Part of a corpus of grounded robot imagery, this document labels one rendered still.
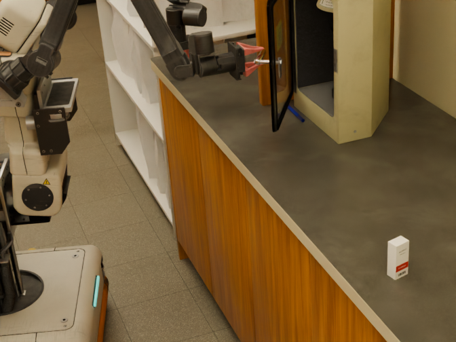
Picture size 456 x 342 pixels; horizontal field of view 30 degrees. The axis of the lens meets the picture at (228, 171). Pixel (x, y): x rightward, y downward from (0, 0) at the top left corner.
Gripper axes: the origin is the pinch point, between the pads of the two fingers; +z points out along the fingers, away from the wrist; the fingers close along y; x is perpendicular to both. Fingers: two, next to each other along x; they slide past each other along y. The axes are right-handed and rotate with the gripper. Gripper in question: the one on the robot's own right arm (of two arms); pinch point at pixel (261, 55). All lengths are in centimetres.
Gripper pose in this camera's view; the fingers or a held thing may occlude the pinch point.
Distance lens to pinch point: 253.3
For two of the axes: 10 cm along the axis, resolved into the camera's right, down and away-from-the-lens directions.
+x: -3.5, -4.2, 8.3
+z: 9.3, -2.2, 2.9
